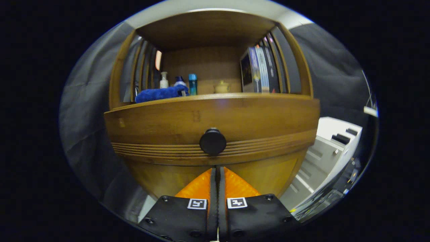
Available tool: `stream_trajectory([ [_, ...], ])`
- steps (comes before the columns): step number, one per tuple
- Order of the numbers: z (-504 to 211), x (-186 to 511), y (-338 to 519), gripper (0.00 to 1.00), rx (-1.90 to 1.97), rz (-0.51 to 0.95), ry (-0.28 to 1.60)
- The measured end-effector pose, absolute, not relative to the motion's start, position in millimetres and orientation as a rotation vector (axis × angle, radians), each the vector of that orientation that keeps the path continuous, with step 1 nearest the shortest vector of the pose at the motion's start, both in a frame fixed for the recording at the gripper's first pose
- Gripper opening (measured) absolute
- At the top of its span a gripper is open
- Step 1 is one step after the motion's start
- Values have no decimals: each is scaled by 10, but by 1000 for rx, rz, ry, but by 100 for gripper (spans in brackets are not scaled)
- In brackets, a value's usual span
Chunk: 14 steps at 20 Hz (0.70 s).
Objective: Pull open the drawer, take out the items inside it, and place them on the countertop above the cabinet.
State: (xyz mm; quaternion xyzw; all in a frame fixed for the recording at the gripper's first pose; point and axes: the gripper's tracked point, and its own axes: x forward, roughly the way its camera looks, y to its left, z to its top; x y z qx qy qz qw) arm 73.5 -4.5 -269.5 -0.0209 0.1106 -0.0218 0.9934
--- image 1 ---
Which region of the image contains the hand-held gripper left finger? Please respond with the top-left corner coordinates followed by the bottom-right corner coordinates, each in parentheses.
top-left (138, 167), bottom-right (218, 242)

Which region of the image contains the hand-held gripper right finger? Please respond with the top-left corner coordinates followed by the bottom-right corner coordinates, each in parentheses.
top-left (218, 166), bottom-right (301, 242)

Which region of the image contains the wooden drawer with black knob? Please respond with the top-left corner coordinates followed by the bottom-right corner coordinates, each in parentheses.
top-left (104, 98), bottom-right (320, 166)

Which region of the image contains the white side cabinet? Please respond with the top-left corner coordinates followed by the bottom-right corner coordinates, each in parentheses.
top-left (279, 117), bottom-right (363, 212)

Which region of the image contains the wooden countertop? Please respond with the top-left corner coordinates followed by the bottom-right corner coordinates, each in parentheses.
top-left (105, 93), bottom-right (319, 115)

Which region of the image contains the wooden cabinet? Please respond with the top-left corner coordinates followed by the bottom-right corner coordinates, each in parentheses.
top-left (103, 10), bottom-right (321, 202)

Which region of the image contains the beige lidded teacup with saucer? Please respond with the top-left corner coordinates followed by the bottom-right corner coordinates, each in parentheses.
top-left (214, 80), bottom-right (231, 94)

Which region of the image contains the clear blue bottle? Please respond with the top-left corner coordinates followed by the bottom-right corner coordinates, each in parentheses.
top-left (188, 74), bottom-right (198, 95)

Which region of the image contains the blue folded towel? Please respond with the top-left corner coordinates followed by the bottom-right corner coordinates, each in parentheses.
top-left (135, 85), bottom-right (189, 104)

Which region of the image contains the book with pale spine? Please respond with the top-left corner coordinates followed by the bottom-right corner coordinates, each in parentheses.
top-left (255, 45), bottom-right (270, 93)

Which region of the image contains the book with blue spine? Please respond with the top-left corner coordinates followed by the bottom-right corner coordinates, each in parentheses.
top-left (240, 47), bottom-right (262, 93)

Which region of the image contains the book with black spine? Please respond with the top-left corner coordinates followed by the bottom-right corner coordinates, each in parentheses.
top-left (264, 42), bottom-right (281, 93)

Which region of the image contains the black backdrop cloth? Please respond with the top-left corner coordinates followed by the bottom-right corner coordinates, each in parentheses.
top-left (60, 22), bottom-right (377, 215)

